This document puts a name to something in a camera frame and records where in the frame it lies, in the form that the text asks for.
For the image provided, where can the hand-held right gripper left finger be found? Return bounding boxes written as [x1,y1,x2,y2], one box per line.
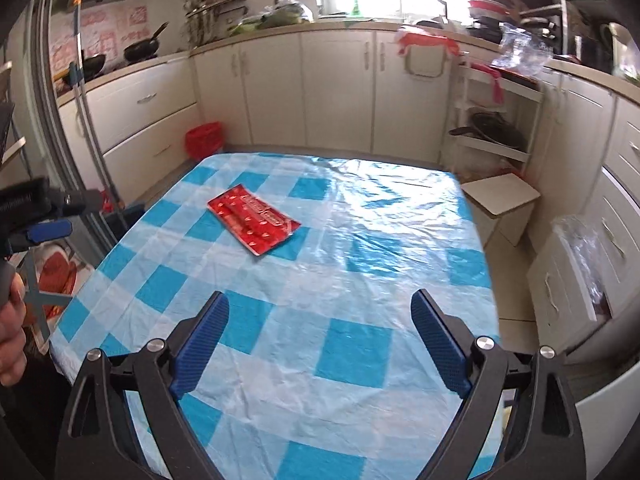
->
[55,290,231,480]

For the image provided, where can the white hanging bag holder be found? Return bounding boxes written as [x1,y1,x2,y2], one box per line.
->
[404,42,448,80]

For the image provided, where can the black wok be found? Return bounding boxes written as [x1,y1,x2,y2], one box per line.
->
[123,22,171,63]
[60,54,107,85]

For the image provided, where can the person's left hand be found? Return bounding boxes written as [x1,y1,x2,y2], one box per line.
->
[0,277,28,388]

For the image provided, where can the hanging kitchen utensils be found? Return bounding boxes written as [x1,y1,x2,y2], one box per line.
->
[182,0,251,43]

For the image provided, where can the blue white checked tablecloth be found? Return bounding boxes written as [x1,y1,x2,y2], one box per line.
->
[48,151,503,480]

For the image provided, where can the black pan with lid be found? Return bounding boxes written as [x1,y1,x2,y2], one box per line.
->
[448,112,526,150]

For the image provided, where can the red foil packet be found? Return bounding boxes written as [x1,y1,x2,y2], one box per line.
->
[207,183,302,257]

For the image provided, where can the cream kitchen cabinets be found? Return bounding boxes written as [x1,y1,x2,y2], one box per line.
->
[55,25,640,361]

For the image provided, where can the white shelf rack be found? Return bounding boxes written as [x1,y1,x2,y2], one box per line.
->
[440,52,543,181]

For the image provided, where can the crumpled clear plastic bag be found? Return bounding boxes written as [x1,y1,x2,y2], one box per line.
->
[491,22,553,78]

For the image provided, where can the red white cloth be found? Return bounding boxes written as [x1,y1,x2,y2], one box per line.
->
[396,27,463,57]

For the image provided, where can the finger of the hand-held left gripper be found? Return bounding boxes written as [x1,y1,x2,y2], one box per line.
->
[49,187,103,217]
[9,220,73,253]

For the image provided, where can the metal dish rack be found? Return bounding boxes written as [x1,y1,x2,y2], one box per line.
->
[520,0,621,68]

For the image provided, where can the red hanging cloth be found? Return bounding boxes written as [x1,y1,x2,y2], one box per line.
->
[470,60,508,103]

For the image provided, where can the white square stool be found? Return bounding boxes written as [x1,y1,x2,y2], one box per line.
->
[460,172,542,247]

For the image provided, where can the red waste basket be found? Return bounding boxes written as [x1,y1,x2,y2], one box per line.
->
[185,121,224,161]

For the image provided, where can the stack of pots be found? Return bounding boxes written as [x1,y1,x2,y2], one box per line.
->
[467,0,518,38]

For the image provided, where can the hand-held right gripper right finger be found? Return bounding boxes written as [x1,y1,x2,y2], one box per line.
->
[410,288,587,480]

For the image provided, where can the clear bin liner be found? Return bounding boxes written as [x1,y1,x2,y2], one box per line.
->
[552,214,608,311]

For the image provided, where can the metal mop pole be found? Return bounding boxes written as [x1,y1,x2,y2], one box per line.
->
[70,0,126,216]

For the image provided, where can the open drawer with plastic bag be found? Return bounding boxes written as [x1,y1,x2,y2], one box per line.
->
[527,215,613,356]

